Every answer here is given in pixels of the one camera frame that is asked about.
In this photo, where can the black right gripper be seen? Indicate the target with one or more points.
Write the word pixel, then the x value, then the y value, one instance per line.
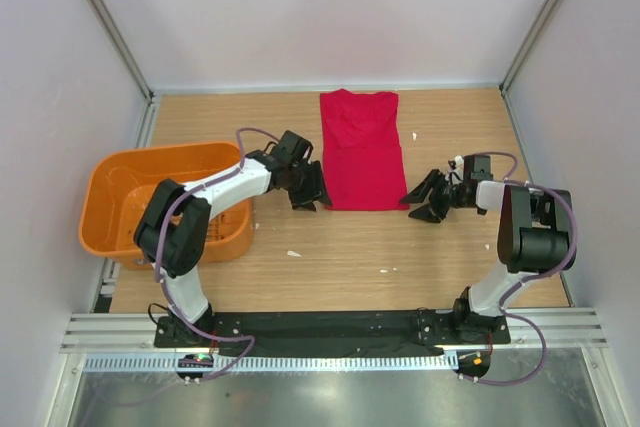
pixel 419 194

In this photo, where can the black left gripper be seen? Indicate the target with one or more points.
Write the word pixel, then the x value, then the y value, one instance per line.
pixel 324 196

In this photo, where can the red t shirt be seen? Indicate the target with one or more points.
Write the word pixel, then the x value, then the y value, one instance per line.
pixel 362 155

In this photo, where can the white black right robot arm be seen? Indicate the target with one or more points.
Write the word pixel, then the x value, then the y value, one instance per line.
pixel 536 237

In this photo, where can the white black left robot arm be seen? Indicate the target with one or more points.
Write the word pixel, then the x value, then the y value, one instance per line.
pixel 172 232

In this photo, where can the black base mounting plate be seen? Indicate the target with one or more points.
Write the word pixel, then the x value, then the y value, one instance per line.
pixel 347 334

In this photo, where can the orange plastic basket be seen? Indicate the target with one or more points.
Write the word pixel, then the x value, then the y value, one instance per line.
pixel 121 186

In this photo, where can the white slotted cable duct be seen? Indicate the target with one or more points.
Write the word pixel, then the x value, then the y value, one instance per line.
pixel 196 362

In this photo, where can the aluminium frame rail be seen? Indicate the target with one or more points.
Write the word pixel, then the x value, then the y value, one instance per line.
pixel 528 328

